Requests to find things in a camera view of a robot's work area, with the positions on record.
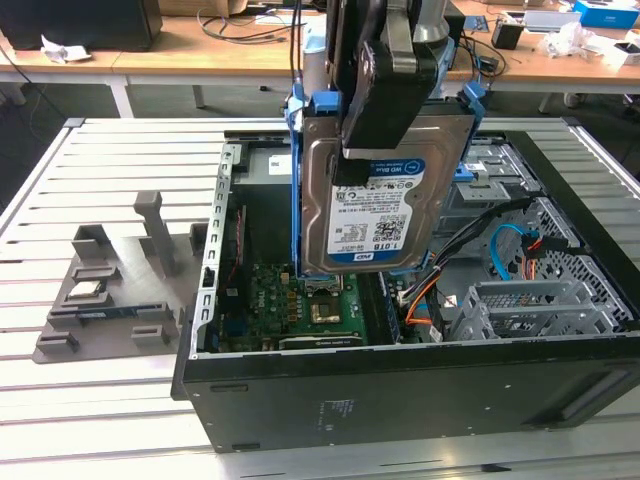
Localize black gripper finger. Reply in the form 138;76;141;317
332;40;436;185

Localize hard disk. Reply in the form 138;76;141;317
284;82;489;279

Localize metal disk bay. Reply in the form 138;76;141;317
447;279;621;344

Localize black speaker box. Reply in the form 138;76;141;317
443;12;466;71

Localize blue plastic bay latch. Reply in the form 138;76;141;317
452;154;474;184

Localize small black container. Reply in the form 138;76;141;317
491;22;525;50

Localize metal drive cage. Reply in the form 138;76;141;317
439;139;544;239

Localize wooden desk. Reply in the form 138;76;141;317
0;0;311;119
439;0;640;116

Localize brown cardboard box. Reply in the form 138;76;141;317
159;0;251;16

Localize grey power supply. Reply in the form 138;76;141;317
232;147;301;251

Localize flat grey box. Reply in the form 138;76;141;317
524;8;584;34

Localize crumpled clear plastic wrap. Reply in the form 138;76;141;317
537;22;604;59

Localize CPU socket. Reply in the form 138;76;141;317
305;277;345;297

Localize black RAM slot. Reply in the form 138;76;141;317
359;273;386;346

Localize blue installed RAM stick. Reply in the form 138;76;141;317
377;272;401;346

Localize square brass chipset chip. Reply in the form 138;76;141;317
309;299;344;326

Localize blue cardboard box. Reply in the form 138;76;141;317
572;0;640;29

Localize white box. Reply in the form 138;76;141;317
602;40;640;67

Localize green motherboard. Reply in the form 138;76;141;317
214;259;406;354

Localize black graphics card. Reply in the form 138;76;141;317
277;333;366;354

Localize large black computer box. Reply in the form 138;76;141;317
0;0;164;51

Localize crumpled white paper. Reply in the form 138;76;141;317
39;33;94;64

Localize black PC case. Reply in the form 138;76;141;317
169;117;640;454

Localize grey parts rack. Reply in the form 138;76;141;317
32;189;211;369

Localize loose blue RAM stick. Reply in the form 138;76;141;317
74;307;141;321

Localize silver CPU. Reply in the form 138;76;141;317
67;282;106;301

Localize thick black camera cable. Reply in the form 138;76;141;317
288;0;307;89

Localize light blue wire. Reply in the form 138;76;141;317
488;223;531;281

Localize black power wire connector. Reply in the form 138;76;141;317
519;230;585;261

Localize orange wires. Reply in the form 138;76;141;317
405;294;436;329

